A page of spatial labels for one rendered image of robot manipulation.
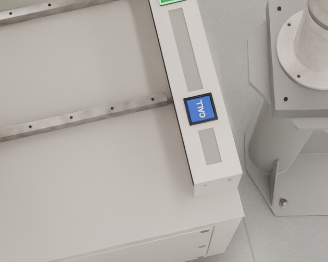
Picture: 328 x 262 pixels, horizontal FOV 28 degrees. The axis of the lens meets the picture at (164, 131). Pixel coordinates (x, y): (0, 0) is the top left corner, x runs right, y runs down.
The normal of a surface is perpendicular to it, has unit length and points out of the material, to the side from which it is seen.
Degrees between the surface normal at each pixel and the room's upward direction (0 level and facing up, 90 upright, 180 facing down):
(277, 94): 3
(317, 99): 3
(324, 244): 0
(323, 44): 87
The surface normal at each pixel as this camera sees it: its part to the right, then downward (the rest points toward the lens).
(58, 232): -0.04, -0.28
